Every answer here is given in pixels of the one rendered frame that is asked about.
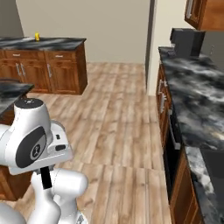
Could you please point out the brown base cupboard doors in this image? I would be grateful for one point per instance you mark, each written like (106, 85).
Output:
(164, 116)

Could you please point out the brown island cabinet, dark top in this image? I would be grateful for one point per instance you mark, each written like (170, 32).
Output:
(10, 93)

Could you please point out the black hob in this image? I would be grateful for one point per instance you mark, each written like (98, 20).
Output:
(215, 172)

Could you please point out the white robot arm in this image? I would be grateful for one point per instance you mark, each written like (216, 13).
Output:
(29, 128)

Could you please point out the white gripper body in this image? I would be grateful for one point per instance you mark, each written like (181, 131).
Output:
(62, 156)

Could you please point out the brown cupboard beneath hob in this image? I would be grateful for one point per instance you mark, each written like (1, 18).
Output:
(182, 195)

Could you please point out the black countertop appliance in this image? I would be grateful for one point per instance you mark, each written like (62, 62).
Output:
(186, 42)

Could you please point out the brown wall cupboard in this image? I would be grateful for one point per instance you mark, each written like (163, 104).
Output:
(210, 14)

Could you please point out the black oven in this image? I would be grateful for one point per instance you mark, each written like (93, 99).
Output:
(172, 163)

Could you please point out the brown cupboard run, dark worktop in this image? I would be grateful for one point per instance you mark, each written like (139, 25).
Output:
(62, 73)

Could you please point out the small yellow item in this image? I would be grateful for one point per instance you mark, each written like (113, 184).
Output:
(37, 36)

